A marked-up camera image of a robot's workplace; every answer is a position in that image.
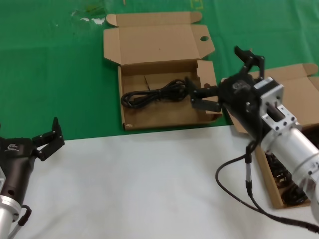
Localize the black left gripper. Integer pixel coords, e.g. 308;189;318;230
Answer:
0;117;66;201

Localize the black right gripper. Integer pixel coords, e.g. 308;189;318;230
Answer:
185;46;266;145

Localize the black power cable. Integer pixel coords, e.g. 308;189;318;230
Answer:
121;79;192;109

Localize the cardboard box with round holes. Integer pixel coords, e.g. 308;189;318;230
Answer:
103;11;223;131

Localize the green table cloth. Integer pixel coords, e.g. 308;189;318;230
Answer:
0;0;319;142

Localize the right wrist silver bracket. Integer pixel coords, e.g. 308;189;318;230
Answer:
254;77;302;132

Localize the cardboard box holding cables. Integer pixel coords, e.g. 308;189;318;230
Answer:
220;63;319;209

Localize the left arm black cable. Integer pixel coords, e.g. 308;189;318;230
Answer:
7;204;32;239

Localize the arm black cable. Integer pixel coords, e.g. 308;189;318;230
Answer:
7;204;32;239
214;139;319;234

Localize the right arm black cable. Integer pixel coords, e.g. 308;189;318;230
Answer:
214;139;319;234

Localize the pile of black cables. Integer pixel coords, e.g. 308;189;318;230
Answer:
265;124;319;206

